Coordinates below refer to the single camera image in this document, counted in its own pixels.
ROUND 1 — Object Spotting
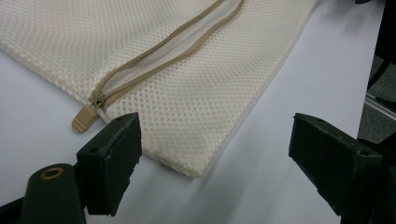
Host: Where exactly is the white table sheet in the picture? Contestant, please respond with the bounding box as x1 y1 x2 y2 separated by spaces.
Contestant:
0 0 387 224

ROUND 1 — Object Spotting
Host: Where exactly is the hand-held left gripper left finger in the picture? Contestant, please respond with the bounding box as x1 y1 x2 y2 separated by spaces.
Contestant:
76 112 143 217

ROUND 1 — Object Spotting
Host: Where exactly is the aluminium floor rail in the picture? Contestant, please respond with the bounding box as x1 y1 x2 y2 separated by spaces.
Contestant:
363 92 396 121

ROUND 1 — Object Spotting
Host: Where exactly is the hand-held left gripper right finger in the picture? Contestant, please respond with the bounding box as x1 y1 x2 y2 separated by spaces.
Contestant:
288 112 385 218

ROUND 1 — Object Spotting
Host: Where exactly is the cream mesh laundry bag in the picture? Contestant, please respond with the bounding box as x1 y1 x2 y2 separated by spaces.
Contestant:
0 0 319 179

